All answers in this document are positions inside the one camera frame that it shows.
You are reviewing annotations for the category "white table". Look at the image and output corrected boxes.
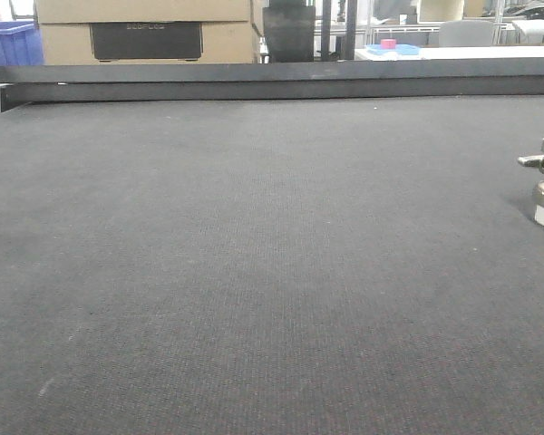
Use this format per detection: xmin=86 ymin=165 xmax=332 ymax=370
xmin=355 ymin=45 xmax=544 ymax=62

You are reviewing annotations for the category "blue tray on table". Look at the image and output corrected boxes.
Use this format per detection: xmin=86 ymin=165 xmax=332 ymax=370
xmin=365 ymin=43 xmax=421 ymax=56

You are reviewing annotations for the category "cardboard box with black print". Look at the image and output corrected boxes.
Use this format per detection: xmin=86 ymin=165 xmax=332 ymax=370
xmin=40 ymin=22 xmax=259 ymax=65

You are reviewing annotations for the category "blue plastic crate background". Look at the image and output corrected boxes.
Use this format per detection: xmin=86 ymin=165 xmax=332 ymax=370
xmin=0 ymin=20 xmax=44 ymax=66

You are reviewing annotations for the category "black vertical post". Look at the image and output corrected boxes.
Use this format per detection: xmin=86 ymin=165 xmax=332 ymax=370
xmin=343 ymin=0 xmax=358 ymax=60

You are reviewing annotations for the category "black conveyor side rail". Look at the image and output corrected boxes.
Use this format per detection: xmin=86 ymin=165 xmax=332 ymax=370
xmin=0 ymin=58 xmax=544 ymax=106

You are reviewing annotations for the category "black bin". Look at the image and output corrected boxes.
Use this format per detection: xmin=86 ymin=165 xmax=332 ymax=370
xmin=263 ymin=5 xmax=316 ymax=63

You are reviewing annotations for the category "upper cardboard box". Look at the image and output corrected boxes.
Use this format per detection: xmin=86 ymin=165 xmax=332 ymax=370
xmin=35 ymin=0 xmax=263 ymax=24

